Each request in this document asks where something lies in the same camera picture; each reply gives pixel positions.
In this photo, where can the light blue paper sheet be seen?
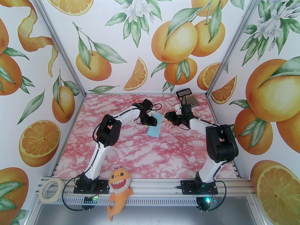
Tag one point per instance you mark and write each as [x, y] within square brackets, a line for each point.
[154, 131]

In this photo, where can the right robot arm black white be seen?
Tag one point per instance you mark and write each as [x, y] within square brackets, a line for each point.
[222, 144]

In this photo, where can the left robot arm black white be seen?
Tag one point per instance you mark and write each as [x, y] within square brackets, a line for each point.
[95, 160]

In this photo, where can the black brown desk calculator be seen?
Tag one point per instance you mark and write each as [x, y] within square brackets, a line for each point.
[193, 99]

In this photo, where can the pink marble table mat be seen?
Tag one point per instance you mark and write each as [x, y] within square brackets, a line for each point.
[150, 153]

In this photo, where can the orange shark plush toy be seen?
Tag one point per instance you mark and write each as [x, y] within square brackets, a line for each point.
[119, 184]

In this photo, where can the circuit board with green light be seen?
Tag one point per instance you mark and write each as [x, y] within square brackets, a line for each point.
[206, 199]

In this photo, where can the small green circuit board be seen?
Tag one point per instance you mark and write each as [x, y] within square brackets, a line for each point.
[90, 199]

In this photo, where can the cream masking tape roll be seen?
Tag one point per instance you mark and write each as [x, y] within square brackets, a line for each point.
[60, 189]

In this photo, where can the white right wrist mount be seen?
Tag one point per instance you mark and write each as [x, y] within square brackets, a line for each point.
[178, 109]

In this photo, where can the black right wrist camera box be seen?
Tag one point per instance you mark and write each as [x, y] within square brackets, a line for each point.
[187, 109]

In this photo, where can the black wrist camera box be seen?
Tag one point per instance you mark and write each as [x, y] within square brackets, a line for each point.
[147, 104]
[187, 109]

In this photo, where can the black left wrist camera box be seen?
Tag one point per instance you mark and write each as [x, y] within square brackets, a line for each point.
[147, 104]

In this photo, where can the thin aluminium frame rail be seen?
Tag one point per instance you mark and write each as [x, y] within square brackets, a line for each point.
[117, 94]

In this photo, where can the wide aluminium mounting rail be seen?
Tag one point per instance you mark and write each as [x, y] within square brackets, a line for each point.
[152, 186]

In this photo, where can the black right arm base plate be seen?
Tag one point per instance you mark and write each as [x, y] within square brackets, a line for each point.
[187, 188]

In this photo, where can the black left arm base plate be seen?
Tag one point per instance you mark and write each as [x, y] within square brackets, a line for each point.
[103, 187]

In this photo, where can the aluminium frame post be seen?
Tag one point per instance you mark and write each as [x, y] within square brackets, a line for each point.
[59, 43]
[233, 43]

